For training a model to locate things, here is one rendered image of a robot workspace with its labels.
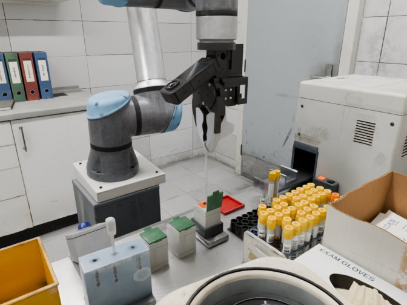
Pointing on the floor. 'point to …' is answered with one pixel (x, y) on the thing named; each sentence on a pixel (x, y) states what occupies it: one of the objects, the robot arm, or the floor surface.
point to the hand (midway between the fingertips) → (206, 146)
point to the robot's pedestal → (119, 209)
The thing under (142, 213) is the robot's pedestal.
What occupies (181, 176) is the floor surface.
